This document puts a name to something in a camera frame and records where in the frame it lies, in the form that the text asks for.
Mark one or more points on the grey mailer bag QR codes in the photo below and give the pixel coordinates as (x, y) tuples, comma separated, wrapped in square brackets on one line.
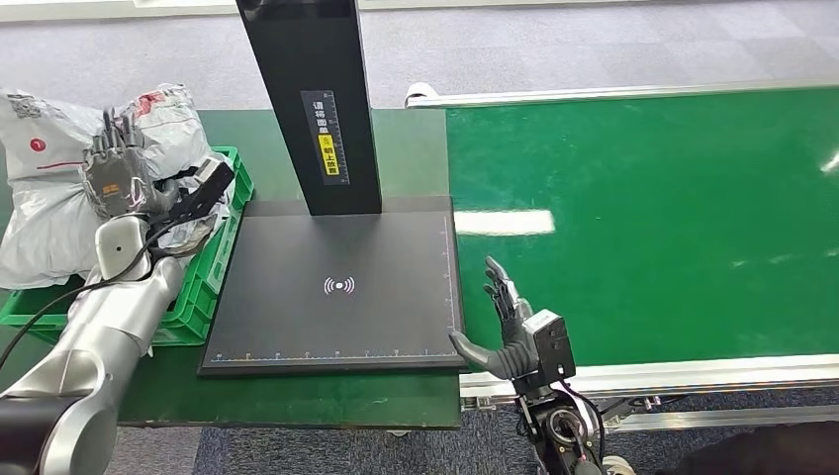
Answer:
[(193, 233)]

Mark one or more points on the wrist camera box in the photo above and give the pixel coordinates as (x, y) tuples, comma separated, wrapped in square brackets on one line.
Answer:
[(196, 197), (550, 347)]

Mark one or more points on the white mailer bag black letters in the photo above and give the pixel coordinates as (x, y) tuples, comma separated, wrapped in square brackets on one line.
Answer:
[(46, 216)]

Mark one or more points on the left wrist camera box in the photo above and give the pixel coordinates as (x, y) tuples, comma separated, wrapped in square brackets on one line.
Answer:
[(196, 197)]

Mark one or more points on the green plastic crate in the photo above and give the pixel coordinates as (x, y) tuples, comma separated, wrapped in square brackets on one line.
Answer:
[(196, 295)]

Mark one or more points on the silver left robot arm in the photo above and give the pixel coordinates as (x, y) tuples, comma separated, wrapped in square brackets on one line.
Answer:
[(98, 341)]

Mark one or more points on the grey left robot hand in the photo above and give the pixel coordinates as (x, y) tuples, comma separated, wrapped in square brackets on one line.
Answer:
[(118, 180)]

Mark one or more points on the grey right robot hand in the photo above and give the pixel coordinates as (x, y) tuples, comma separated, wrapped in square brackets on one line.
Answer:
[(511, 354)]

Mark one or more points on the green conveyor belt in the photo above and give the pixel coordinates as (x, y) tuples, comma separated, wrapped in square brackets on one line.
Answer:
[(655, 229)]

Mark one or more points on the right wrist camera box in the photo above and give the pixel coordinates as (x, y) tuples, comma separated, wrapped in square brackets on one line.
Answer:
[(550, 347)]

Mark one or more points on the black inbound scanner machine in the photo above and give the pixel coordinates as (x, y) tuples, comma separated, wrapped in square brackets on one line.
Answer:
[(341, 282)]

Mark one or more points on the aluminium conveyor frame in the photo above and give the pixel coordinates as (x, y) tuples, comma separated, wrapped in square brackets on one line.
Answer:
[(688, 377)]

